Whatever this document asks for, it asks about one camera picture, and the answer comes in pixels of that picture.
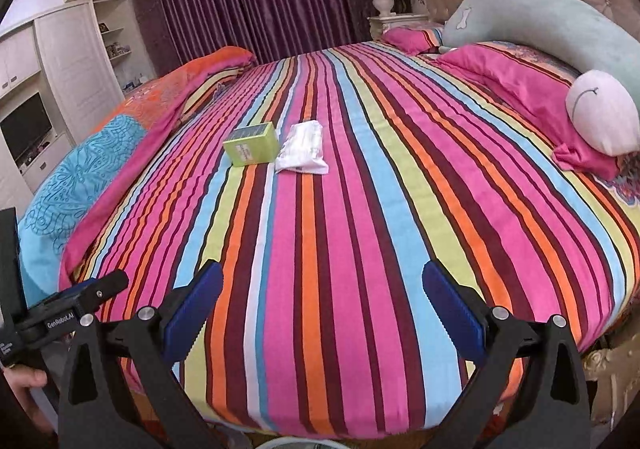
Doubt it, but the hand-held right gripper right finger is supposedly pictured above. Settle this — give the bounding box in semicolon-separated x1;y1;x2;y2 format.
421;259;593;449

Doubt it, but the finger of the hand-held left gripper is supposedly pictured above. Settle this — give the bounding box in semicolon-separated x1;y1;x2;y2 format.
65;270;130;316

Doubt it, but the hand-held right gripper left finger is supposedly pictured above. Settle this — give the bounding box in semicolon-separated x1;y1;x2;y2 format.
57;259;226;449

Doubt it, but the person's left hand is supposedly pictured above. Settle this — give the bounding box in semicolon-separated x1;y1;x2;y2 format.
4;366;51;432

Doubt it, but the blue orange patterned quilt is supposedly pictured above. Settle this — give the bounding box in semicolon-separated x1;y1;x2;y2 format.
17;46;258;300

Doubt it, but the green box with grey label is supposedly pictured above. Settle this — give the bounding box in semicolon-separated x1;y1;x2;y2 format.
221;123;279;167

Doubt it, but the black television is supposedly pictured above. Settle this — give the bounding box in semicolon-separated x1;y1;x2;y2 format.
0;93;54;163

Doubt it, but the crumpled white plastic packet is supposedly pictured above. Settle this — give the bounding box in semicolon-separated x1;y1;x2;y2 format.
274;119;331;176

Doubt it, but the white wardrobe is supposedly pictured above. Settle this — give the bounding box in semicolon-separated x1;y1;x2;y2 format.
0;0;147;210

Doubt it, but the large pink pillow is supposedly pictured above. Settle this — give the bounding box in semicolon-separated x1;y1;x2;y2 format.
440;43;622;181

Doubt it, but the white round face pillow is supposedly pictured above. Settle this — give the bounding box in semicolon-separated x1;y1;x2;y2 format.
565;70;640;156

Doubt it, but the small pink pillow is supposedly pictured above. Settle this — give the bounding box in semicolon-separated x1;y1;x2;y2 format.
382;26;447;56

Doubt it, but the white ornate nightstand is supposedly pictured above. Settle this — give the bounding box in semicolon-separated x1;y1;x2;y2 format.
367;14;432;42

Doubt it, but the long grey-green plush pillow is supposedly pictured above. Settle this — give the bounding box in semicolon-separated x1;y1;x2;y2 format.
440;0;640;97

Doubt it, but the ornate cream bed frame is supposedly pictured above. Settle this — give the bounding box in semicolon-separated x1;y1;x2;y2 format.
580;339;640;435

